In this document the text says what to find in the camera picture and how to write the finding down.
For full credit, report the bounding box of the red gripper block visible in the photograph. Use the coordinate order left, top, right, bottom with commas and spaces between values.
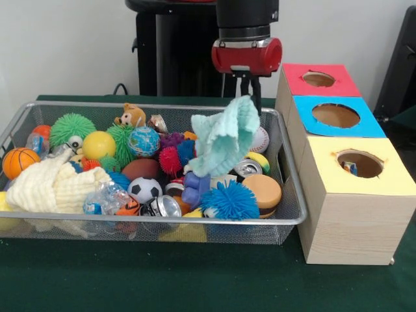
211, 37, 283, 115

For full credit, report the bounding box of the mint knitted cloth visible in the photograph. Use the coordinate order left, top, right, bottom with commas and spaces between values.
183, 94, 261, 178

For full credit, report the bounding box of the blue spiky rubber ball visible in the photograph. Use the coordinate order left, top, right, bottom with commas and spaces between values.
200, 179, 260, 222

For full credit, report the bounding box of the cream knitted cloth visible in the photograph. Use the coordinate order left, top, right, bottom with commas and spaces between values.
5, 149, 113, 215

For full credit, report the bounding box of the wooden three-hole sorting box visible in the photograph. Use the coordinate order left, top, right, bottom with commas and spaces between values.
274, 62, 416, 266

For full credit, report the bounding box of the white baseball toy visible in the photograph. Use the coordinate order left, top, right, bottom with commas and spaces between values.
250, 126, 270, 153

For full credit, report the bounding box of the multicolour spiky caterpillar toy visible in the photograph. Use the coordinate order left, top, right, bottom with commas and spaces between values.
158, 139, 196, 173

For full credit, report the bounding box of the toy burger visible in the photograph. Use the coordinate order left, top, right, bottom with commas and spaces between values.
242, 174, 283, 219

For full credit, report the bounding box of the globe print ball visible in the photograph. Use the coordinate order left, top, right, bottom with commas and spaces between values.
128, 126, 161, 159

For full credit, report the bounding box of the brown plush animal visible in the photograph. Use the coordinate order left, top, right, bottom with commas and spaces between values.
114, 103, 147, 127

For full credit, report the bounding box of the small soccer ball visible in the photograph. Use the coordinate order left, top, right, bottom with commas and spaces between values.
127, 177, 163, 205

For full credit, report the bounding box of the yellow plastic ball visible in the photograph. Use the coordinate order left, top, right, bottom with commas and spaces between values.
81, 131, 117, 160

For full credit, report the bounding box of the large green spiky ball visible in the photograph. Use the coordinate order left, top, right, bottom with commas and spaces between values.
49, 112, 98, 149

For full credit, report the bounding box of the dark green tablecloth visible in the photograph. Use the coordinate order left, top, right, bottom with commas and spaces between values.
0, 94, 416, 312

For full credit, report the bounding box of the orange basketball toy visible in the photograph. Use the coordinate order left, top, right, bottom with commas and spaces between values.
2, 148, 42, 181

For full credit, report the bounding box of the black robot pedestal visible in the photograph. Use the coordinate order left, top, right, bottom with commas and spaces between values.
125, 0, 263, 98

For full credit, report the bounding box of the wire mesh bin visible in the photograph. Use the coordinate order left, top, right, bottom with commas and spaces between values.
0, 100, 308, 247

